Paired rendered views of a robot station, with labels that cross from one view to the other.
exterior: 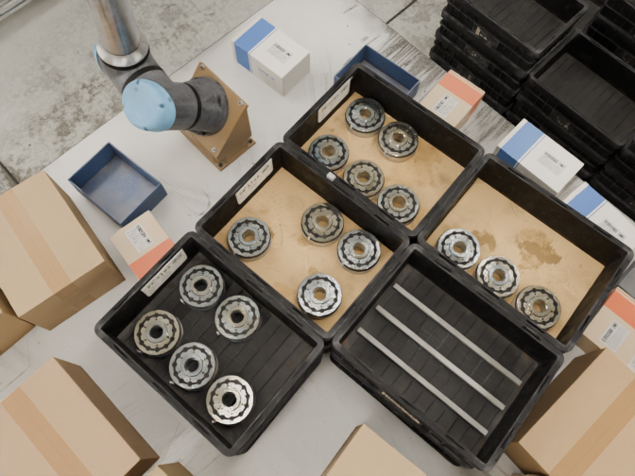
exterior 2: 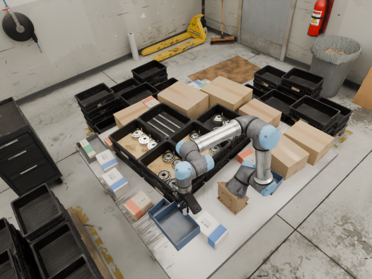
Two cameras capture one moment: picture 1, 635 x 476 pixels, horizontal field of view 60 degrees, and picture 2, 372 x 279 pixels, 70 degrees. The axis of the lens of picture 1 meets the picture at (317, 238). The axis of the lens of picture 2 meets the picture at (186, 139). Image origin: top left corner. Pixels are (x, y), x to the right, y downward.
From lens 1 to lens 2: 1.89 m
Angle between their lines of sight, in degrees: 65
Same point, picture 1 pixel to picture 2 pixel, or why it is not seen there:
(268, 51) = (211, 223)
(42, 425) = (263, 113)
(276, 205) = not seen: hidden behind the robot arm
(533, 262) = (132, 145)
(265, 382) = (210, 122)
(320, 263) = not seen: hidden behind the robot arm
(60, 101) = not seen: outside the picture
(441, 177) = (151, 167)
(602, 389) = (129, 119)
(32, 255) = (281, 144)
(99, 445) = (248, 110)
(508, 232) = (136, 152)
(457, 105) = (136, 199)
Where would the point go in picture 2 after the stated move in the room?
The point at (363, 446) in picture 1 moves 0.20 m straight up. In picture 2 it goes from (187, 107) to (185, 88)
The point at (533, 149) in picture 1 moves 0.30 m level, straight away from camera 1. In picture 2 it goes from (115, 180) to (81, 207)
